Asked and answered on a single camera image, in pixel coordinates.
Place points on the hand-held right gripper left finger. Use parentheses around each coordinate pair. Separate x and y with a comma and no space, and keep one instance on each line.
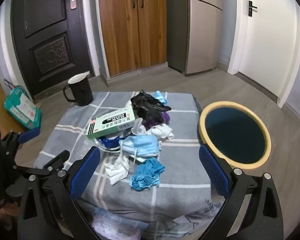
(85,172)

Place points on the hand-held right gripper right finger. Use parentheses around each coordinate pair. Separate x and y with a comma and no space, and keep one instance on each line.
(215,171)

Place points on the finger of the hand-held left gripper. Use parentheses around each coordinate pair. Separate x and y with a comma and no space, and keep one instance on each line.
(55,160)
(28,135)

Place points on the white tissue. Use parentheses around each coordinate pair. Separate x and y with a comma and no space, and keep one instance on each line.
(162,131)
(117,172)
(138,128)

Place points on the black plastic bag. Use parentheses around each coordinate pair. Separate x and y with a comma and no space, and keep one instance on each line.
(147,105)

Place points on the green tissue pack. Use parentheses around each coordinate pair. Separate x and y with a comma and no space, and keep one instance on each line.
(22,107)

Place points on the grey plaid blanket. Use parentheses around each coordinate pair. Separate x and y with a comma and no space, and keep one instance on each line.
(180,170)

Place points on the dark blue foil wrapper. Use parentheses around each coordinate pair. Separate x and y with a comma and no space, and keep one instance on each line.
(110,143)

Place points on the green medicine box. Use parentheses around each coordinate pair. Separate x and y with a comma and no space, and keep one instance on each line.
(107,123)

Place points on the clear printed plastic packet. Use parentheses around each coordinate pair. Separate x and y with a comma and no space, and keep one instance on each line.
(115,225)

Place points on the blue nitrile glove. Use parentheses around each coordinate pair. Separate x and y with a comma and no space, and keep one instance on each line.
(146,175)

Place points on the blue face mask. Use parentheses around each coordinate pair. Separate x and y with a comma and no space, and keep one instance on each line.
(158,96)
(140,145)

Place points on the black mug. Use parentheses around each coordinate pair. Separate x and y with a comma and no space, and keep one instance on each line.
(82,92)

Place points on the purple plastic bag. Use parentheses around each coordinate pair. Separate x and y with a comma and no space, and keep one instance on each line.
(165,117)

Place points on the dark entrance door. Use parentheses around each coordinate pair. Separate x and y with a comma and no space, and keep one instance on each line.
(47,17)

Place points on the white door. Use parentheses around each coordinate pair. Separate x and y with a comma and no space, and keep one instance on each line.
(265,42)

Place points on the silver refrigerator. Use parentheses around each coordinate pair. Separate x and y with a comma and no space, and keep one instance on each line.
(200,30)

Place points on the wooden cabinet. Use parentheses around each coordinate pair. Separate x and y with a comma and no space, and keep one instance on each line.
(125,30)

